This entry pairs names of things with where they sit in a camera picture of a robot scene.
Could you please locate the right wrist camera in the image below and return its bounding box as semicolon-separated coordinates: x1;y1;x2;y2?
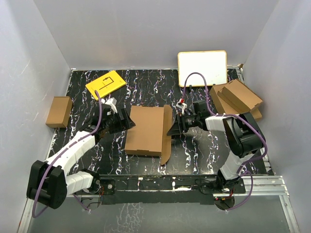
176;98;187;115

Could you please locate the cardboard box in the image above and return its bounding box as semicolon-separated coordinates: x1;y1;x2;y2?
210;84;262;121
217;79;263;113
46;96;72;128
124;105;173;166

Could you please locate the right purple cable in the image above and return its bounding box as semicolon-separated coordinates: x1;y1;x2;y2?
179;72;268;211

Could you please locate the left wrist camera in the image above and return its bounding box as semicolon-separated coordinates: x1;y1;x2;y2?
101;98;118;113

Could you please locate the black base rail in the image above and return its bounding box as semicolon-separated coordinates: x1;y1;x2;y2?
72;173;246;211

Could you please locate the yellow pad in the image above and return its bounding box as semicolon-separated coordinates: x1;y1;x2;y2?
86;70;127;100

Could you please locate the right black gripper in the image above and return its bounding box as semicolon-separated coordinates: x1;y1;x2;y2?
167;112;200;135

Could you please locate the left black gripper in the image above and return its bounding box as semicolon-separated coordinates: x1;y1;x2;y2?
104;108;135;134

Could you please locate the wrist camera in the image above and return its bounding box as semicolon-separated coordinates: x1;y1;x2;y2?
101;98;118;113
176;98;187;115

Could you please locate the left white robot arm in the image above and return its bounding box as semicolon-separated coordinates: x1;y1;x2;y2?
26;104;135;209

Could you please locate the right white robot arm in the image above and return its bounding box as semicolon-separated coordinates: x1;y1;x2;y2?
167;100;264;193

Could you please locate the white board yellow frame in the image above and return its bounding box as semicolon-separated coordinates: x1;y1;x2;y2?
177;50;227;87

